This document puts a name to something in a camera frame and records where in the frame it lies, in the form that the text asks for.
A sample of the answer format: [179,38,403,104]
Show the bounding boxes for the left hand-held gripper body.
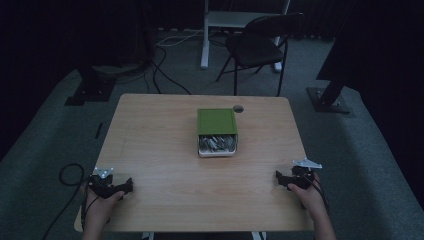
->
[87,166,125,200]

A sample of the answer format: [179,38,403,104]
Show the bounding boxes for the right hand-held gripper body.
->
[285,157,324,191]

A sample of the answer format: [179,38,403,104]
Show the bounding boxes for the pile of small batteries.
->
[199,135,237,154]

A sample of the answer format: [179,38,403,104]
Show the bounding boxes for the green drawer box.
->
[196,107,240,148]

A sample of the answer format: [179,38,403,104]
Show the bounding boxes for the person's right hand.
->
[287,172,327,218]

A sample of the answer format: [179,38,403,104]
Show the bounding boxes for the person's left hand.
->
[83,189,126,231]

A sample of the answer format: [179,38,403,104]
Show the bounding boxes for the dark stand with round base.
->
[91,0,157,78]

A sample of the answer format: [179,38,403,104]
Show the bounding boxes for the black folding chair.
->
[215,12,305,98]

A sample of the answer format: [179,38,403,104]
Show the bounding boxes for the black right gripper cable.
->
[301,169,330,213]

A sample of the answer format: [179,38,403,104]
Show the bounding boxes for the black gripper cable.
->
[301,169,330,213]
[80,181,101,231]

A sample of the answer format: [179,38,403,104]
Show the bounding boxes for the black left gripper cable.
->
[80,181,101,231]

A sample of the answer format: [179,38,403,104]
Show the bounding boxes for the black floor cable loop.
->
[41,162,86,240]

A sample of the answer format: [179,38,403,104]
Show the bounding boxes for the black stand base plate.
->
[64,65,118,107]
[306,78,352,115]

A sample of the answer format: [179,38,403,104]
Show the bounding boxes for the black floor cables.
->
[143,44,193,96]

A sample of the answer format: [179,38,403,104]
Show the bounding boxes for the white floor cable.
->
[155,29,205,48]

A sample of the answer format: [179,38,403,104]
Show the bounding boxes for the white desk frame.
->
[200,0,291,73]

